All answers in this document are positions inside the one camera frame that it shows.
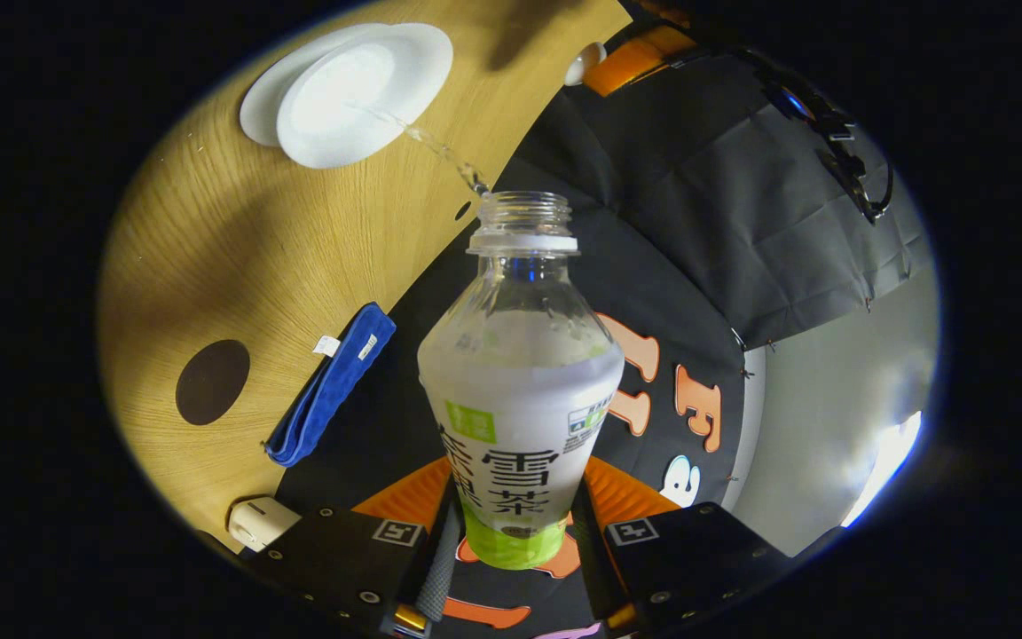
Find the white toaster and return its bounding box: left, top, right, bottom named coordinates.
left=228, top=496, right=302, bottom=553

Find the clear water bottle white label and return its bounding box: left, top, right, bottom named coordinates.
left=417, top=191, right=625, bottom=571

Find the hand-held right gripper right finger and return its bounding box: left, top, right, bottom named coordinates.
left=578, top=455, right=796, bottom=633

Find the blue folded towel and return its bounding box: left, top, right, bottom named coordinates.
left=263, top=303, right=397, bottom=468

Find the white saucer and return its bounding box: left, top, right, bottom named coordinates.
left=240, top=25, right=388, bottom=148

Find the dark round coaster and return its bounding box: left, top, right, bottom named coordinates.
left=176, top=339, right=251, bottom=426

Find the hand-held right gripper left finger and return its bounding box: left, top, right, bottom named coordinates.
left=249, top=457, right=463, bottom=635

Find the white teacup lid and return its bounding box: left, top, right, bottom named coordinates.
left=563, top=42, right=607, bottom=87

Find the white teacup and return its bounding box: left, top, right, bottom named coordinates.
left=277, top=23, right=454, bottom=170

